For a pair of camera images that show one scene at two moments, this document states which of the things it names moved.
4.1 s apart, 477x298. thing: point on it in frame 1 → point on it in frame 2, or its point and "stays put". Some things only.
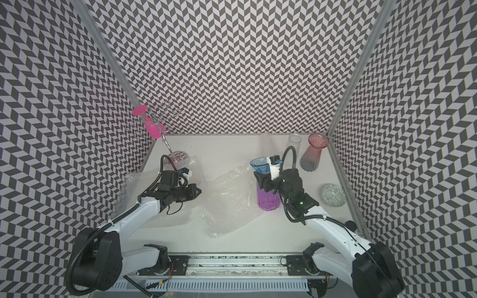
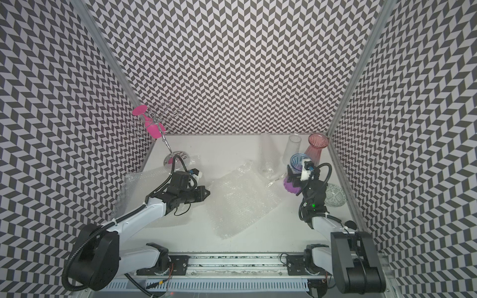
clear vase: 267,147 stays put
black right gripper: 264,180 → 317,175
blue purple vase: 270,200 → 295,170
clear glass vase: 294,141 stays put
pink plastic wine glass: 154,130 stays put
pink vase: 309,160 stays put
